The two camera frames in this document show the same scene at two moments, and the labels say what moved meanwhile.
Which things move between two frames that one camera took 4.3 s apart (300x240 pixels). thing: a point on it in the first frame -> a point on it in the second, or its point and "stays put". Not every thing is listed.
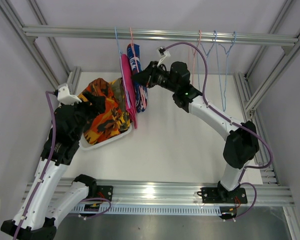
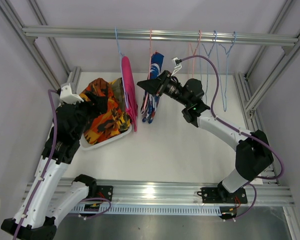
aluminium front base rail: [185, 192] stays put
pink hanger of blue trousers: [139, 87] -> [149, 65]
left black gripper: [97, 107] stays put
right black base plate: [221, 195] stays put
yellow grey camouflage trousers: [117, 88] stays put
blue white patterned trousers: [133, 52] -> [151, 101]
